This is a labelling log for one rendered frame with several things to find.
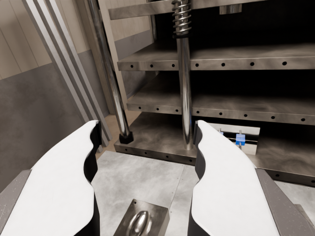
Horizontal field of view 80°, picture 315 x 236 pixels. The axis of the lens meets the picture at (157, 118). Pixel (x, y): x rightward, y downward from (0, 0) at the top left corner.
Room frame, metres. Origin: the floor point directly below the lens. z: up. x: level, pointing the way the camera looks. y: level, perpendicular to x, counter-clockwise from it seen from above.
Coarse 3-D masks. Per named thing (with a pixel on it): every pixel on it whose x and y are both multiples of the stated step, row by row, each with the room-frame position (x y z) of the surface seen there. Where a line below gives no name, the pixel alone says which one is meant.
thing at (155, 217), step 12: (132, 204) 0.48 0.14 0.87; (144, 204) 0.47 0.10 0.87; (132, 216) 0.43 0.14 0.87; (144, 216) 0.43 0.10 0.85; (156, 216) 0.41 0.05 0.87; (168, 216) 0.43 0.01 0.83; (120, 228) 0.39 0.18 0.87; (132, 228) 0.39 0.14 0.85; (144, 228) 0.39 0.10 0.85; (156, 228) 0.37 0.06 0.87
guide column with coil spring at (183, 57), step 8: (184, 0) 0.85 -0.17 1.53; (184, 8) 0.85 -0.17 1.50; (176, 16) 0.86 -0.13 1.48; (184, 16) 0.84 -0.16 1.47; (176, 24) 0.86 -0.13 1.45; (184, 32) 0.84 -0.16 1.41; (184, 40) 0.84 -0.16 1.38; (184, 48) 0.84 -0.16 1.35; (184, 56) 0.84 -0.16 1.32; (184, 64) 0.84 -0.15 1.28; (184, 72) 0.84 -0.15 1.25; (184, 80) 0.85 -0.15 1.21; (184, 88) 0.85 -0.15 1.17; (184, 96) 0.85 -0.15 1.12; (184, 104) 0.85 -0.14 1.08; (184, 112) 0.85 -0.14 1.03; (184, 120) 0.85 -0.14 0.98; (184, 128) 0.85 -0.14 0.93; (192, 128) 0.86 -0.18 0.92; (184, 136) 0.86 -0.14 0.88; (192, 136) 0.85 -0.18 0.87; (184, 144) 0.86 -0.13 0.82; (192, 144) 0.85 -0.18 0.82
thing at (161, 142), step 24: (144, 120) 1.25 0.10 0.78; (168, 120) 1.20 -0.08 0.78; (192, 120) 1.15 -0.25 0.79; (120, 144) 0.99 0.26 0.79; (144, 144) 0.96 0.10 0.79; (168, 144) 0.92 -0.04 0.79; (264, 144) 0.80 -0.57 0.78; (288, 144) 0.77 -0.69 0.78; (312, 144) 0.75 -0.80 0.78; (264, 168) 0.63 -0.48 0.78; (288, 168) 0.61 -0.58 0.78; (312, 168) 0.59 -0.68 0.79
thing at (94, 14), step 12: (84, 0) 1.02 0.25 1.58; (96, 0) 1.01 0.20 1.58; (96, 12) 1.00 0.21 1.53; (96, 24) 1.00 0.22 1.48; (156, 24) 1.63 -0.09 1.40; (96, 36) 1.00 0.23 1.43; (156, 36) 1.62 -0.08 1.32; (108, 48) 1.02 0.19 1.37; (108, 60) 1.00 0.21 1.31; (108, 72) 1.00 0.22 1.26; (156, 72) 1.63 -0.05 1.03; (108, 84) 1.01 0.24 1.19; (120, 96) 1.02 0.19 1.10; (120, 108) 1.00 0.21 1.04; (120, 120) 1.00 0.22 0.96; (120, 132) 1.01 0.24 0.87
